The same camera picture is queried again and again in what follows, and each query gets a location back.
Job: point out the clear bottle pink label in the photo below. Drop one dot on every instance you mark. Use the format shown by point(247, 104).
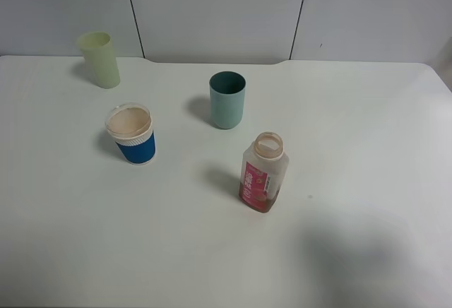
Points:
point(264, 165)

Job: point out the teal plastic cup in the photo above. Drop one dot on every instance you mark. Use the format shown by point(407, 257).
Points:
point(227, 93)

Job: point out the blue sleeved paper cup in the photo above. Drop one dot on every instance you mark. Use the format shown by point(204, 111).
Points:
point(131, 127)

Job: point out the pale green plastic cup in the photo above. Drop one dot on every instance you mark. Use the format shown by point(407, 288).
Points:
point(100, 59)

